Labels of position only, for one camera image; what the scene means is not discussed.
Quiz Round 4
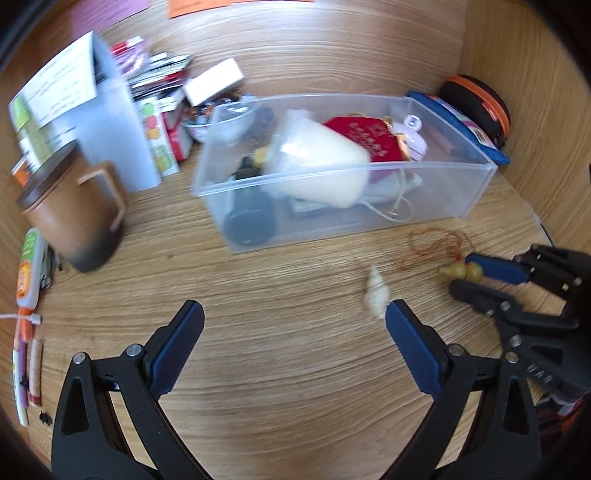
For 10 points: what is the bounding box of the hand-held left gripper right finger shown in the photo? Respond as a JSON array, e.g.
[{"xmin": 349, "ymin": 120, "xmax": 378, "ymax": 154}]
[{"xmin": 383, "ymin": 299, "xmax": 543, "ymax": 480}]

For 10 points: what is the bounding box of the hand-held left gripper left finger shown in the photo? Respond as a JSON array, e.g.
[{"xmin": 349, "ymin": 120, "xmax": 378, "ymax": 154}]
[{"xmin": 51, "ymin": 300, "xmax": 206, "ymax": 480}]

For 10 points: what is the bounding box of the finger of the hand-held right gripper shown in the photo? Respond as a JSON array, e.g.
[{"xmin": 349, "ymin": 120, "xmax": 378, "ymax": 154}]
[
  {"xmin": 465, "ymin": 244, "xmax": 591, "ymax": 315},
  {"xmin": 449, "ymin": 280, "xmax": 579, "ymax": 339}
]

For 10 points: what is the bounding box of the gourd pendant with cord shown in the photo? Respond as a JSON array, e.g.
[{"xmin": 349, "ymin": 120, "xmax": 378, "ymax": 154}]
[{"xmin": 398, "ymin": 228, "xmax": 485, "ymax": 282}]

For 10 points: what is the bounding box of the cream seashell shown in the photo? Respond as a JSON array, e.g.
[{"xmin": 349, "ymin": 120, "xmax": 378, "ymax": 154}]
[{"xmin": 364, "ymin": 265, "xmax": 389, "ymax": 320}]

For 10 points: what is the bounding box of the clear plastic storage box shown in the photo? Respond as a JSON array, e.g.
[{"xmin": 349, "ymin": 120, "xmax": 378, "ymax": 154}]
[{"xmin": 193, "ymin": 93, "xmax": 498, "ymax": 254}]

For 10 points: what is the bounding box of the black cylindrical bottle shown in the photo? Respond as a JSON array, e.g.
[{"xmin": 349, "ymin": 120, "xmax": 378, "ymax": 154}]
[{"xmin": 222, "ymin": 156, "xmax": 280, "ymax": 245}]

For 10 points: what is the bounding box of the pink round lidded jar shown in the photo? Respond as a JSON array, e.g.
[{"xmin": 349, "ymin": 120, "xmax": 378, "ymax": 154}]
[{"xmin": 388, "ymin": 114, "xmax": 428, "ymax": 162}]

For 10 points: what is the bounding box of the red velvet pouch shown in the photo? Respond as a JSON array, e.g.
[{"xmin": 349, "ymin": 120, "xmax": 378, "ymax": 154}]
[{"xmin": 322, "ymin": 115, "xmax": 409, "ymax": 162}]

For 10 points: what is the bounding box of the cream cylindrical jar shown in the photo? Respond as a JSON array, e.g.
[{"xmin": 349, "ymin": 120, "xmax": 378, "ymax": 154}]
[{"xmin": 265, "ymin": 110, "xmax": 372, "ymax": 209}]

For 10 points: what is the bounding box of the wooden desktop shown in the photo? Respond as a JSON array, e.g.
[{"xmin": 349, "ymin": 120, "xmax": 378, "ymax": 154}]
[{"xmin": 0, "ymin": 18, "xmax": 561, "ymax": 480}]

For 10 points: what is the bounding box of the pink cylinder stick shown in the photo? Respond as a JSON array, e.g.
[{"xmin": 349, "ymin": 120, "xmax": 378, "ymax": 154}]
[{"xmin": 28, "ymin": 339, "xmax": 44, "ymax": 408}]

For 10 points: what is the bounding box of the black metal clip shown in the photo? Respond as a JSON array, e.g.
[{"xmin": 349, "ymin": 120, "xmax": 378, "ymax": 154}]
[{"xmin": 41, "ymin": 247, "xmax": 64, "ymax": 291}]

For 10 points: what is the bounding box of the white pink marker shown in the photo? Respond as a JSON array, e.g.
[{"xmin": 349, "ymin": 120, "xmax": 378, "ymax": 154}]
[{"xmin": 14, "ymin": 346, "xmax": 30, "ymax": 428}]

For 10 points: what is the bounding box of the brown mug with lid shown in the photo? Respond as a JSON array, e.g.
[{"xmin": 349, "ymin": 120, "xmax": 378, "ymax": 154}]
[{"xmin": 17, "ymin": 138, "xmax": 126, "ymax": 273}]

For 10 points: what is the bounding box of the black orange zip case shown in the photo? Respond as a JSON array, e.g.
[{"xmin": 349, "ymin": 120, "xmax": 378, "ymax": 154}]
[{"xmin": 436, "ymin": 74, "xmax": 512, "ymax": 148}]

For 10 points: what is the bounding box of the blue zip pouch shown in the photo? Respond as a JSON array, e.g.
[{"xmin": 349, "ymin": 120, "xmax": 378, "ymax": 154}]
[{"xmin": 406, "ymin": 91, "xmax": 511, "ymax": 166}]

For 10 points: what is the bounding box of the red small box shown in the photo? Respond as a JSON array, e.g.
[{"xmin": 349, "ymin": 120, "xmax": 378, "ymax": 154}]
[{"xmin": 164, "ymin": 111, "xmax": 195, "ymax": 162}]

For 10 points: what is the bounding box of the white box with coloured dots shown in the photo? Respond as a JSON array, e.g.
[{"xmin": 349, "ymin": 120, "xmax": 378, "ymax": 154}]
[{"xmin": 137, "ymin": 99, "xmax": 181, "ymax": 178}]

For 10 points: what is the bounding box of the translucent white file holder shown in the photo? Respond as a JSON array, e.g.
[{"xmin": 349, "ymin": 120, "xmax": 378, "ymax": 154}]
[{"xmin": 44, "ymin": 31, "xmax": 162, "ymax": 193}]

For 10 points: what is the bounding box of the clear glass bowl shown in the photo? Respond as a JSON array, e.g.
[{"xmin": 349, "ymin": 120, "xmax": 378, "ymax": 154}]
[{"xmin": 181, "ymin": 104, "xmax": 254, "ymax": 144}]

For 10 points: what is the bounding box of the white cardboard box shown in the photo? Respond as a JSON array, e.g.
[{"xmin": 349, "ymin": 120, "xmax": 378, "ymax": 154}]
[{"xmin": 184, "ymin": 59, "xmax": 245, "ymax": 106}]

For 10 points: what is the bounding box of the pile of assorted packets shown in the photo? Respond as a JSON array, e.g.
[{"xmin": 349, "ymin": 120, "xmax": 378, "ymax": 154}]
[{"xmin": 111, "ymin": 37, "xmax": 195, "ymax": 100}]

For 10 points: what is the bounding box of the white printed paper sheet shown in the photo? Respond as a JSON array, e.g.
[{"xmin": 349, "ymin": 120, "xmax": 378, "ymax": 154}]
[{"xmin": 9, "ymin": 32, "xmax": 98, "ymax": 134}]

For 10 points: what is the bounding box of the orange sticky note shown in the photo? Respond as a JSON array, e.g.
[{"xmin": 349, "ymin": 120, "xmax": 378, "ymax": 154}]
[{"xmin": 168, "ymin": 0, "xmax": 232, "ymax": 18}]

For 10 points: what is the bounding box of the pink paper sheet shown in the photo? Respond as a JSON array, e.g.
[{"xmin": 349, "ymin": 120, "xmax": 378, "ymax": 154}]
[{"xmin": 69, "ymin": 0, "xmax": 148, "ymax": 21}]

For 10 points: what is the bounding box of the white charging cable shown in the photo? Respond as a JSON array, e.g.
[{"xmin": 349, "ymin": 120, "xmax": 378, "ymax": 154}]
[{"xmin": 0, "ymin": 310, "xmax": 43, "ymax": 326}]

